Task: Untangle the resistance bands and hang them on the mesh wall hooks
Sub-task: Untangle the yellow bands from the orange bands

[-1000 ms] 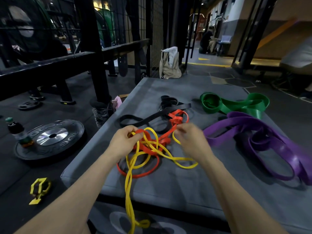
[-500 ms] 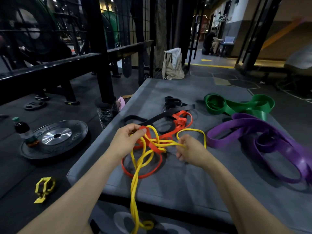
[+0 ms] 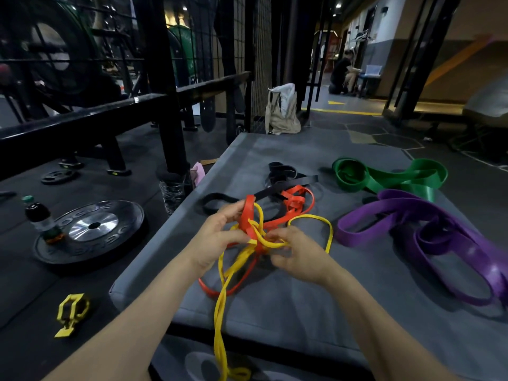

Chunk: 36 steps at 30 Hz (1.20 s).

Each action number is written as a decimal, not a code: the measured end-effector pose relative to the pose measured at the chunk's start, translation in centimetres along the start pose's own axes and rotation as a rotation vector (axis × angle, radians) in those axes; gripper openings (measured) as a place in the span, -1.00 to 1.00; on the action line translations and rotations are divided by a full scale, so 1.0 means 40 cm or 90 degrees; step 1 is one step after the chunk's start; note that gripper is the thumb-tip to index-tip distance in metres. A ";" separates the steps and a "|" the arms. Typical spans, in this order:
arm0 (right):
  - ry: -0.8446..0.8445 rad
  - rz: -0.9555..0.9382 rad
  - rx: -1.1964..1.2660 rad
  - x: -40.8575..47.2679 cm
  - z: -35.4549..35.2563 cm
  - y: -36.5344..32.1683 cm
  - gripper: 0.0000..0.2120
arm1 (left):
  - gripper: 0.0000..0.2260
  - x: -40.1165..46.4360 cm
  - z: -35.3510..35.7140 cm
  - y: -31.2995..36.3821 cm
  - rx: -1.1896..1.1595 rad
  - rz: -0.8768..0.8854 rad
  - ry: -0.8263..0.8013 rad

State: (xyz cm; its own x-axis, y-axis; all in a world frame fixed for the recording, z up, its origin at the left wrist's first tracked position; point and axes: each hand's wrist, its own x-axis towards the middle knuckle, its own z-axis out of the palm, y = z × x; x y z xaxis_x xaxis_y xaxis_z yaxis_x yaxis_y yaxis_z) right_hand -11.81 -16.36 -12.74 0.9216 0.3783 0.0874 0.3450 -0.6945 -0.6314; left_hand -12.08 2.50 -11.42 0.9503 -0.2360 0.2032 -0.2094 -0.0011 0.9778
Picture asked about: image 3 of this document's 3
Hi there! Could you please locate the person's right hand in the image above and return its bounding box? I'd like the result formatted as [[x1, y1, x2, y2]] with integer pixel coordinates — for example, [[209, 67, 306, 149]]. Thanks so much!
[[266, 226, 339, 289]]

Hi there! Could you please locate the person's left hand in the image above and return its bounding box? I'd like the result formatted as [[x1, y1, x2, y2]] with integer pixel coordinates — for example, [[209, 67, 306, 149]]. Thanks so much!
[[186, 200, 252, 275]]

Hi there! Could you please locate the red resistance band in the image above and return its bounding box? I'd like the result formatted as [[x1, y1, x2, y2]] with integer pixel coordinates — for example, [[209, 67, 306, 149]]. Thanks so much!
[[198, 185, 316, 298]]

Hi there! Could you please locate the yellow resistance band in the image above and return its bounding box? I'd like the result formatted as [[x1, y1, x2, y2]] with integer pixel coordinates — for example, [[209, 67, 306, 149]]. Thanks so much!
[[213, 202, 334, 381]]

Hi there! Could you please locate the person's right forearm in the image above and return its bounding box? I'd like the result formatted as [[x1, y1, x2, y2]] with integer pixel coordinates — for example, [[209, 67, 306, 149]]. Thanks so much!
[[322, 269, 463, 381]]

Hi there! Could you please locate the person's left forearm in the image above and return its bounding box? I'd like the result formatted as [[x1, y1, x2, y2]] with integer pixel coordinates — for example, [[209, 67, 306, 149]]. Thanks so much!
[[43, 250, 208, 381]]

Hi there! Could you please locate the long black resistance band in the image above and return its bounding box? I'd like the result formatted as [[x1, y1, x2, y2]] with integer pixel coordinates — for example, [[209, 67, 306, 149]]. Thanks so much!
[[202, 175, 319, 215]]

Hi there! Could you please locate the small black resistance band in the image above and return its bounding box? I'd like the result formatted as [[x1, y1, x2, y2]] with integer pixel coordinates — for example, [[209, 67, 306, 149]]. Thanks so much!
[[267, 162, 307, 188]]

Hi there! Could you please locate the pink cloth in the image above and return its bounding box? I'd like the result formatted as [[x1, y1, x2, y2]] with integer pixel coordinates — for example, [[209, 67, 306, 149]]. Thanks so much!
[[190, 161, 206, 187]]

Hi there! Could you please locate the clear plastic water bottle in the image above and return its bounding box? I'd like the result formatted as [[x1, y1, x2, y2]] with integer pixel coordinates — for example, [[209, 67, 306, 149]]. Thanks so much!
[[157, 172, 188, 216]]

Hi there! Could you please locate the grey padded mat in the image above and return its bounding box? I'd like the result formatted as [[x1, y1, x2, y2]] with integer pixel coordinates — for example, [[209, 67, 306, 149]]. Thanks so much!
[[109, 132, 508, 381]]

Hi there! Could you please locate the beige tote bag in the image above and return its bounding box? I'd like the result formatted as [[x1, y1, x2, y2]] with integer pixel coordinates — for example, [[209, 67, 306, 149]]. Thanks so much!
[[264, 83, 302, 136]]

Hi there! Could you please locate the black lifting belt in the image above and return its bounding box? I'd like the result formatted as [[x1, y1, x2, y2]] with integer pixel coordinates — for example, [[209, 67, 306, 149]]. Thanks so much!
[[199, 96, 217, 134]]

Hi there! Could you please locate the large black weight plate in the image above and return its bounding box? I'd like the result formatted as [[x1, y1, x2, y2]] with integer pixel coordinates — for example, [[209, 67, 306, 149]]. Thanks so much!
[[32, 200, 146, 266]]

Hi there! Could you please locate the green resistance band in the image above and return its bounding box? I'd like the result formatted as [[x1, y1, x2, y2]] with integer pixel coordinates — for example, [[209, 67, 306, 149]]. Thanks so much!
[[332, 157, 449, 203]]

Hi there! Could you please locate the purple resistance band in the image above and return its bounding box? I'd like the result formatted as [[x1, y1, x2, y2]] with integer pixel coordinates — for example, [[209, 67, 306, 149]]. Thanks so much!
[[335, 189, 508, 308]]

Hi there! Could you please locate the black steel rack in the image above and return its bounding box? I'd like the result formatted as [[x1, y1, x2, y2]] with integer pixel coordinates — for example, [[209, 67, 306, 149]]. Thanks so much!
[[0, 0, 255, 181]]

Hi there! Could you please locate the yellow barbell collar clamp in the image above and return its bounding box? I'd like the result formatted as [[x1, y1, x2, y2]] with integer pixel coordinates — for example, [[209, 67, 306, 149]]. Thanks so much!
[[54, 293, 91, 339]]

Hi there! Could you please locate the small black weight plate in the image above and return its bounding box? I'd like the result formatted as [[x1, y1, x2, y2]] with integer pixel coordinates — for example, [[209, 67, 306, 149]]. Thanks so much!
[[40, 169, 78, 185]]

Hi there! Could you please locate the green bumper plate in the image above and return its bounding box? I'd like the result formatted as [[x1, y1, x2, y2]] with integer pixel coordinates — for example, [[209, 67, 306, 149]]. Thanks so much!
[[166, 25, 198, 87]]

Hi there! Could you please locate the dark drink bottle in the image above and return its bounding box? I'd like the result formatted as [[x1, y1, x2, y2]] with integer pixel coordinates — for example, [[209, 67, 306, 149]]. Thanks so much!
[[21, 195, 65, 246]]

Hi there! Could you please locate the grey exercise ball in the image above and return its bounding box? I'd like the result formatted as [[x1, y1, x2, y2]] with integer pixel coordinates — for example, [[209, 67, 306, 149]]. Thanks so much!
[[462, 73, 508, 130]]

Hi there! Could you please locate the black bumper plate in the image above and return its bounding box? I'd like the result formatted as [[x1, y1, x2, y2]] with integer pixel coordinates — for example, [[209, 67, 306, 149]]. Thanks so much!
[[0, 0, 105, 105]]

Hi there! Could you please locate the wire mesh panel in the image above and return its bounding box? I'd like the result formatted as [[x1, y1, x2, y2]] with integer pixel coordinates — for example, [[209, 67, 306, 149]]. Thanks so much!
[[233, 0, 273, 134]]

